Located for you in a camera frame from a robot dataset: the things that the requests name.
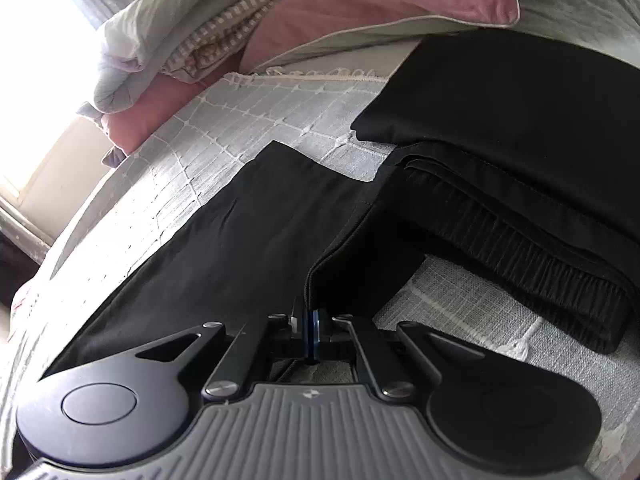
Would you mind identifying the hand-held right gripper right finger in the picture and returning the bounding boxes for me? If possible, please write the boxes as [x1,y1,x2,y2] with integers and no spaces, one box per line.
[309,307,486,399]

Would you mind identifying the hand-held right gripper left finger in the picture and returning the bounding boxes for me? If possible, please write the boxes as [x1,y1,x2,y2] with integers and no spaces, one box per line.
[135,305,307,399]

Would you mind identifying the black elastic waistband pants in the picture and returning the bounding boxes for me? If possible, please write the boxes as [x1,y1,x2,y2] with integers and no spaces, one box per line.
[385,142,632,356]

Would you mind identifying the folded black pants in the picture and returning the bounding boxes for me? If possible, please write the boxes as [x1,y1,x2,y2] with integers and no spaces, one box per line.
[350,34,640,271]

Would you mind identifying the grey checked bedspread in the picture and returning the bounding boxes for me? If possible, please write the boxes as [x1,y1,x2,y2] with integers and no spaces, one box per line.
[0,62,640,480]

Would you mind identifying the striped beige cloth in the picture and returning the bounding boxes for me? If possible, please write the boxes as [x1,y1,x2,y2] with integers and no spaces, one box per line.
[165,0,322,82]

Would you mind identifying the large pink pillow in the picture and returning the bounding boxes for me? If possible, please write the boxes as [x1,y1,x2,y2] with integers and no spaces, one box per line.
[240,0,522,74]

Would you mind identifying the folded white grey quilt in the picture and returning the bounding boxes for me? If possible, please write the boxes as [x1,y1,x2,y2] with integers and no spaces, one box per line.
[92,0,321,114]

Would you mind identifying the window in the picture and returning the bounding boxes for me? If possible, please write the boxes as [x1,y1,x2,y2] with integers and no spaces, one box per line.
[0,0,117,261]

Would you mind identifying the grey blanket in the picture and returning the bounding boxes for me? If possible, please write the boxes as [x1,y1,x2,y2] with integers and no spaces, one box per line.
[510,0,640,63]

